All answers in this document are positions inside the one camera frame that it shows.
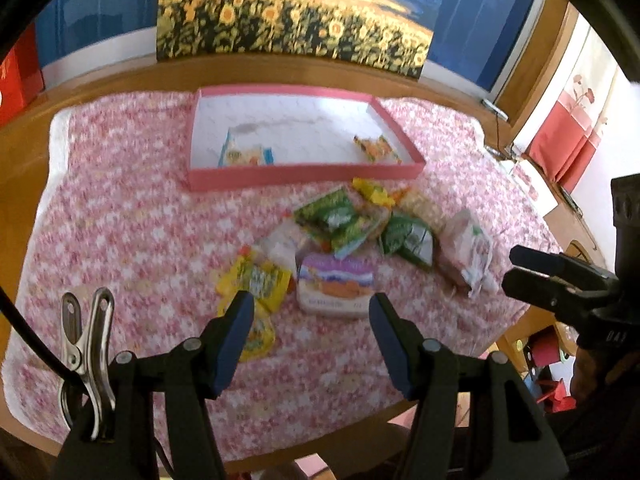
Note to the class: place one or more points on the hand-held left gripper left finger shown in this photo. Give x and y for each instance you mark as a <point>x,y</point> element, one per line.
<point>234,345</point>

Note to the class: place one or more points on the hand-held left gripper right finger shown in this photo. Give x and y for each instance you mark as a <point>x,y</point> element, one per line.
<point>395,352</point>

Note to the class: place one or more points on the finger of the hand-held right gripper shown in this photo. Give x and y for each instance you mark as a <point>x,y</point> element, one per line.
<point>545,262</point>
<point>545,292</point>

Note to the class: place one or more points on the yellow snack packet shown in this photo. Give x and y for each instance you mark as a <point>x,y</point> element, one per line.
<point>260,335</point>
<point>255,280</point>
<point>372,191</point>

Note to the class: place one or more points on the white pink snack packet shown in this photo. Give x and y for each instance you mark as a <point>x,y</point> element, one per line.
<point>465,255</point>

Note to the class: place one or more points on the purple white snack pack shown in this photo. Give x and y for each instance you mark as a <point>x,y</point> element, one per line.
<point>335,290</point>

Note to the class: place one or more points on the green snack packet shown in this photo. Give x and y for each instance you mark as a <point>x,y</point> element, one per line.
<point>407,240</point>
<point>352,237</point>
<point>325,207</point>

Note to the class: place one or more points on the beige snack packet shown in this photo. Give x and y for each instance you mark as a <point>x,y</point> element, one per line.
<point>422,210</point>

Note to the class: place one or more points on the orange clear snack packet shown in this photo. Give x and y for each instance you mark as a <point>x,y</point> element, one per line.
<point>375,217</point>

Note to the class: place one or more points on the pink shallow tray box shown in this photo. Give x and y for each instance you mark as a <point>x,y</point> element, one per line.
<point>300,176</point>

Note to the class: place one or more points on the blue white snack packet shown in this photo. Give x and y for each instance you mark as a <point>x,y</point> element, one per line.
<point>245,152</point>

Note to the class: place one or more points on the red paper craft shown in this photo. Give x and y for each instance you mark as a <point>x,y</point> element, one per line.
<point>545,360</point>

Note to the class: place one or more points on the red and white curtain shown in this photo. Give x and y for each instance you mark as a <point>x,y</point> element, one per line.
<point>570,135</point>

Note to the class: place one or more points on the metal spring clip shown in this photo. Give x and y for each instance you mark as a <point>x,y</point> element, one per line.
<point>92,340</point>

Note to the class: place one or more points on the pink floral tablecloth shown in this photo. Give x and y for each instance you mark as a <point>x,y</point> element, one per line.
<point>150,210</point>

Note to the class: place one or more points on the sunflower field painting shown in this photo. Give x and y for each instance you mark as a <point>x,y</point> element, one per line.
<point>295,15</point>

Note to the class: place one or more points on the red box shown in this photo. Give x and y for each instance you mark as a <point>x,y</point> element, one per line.
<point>17,80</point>

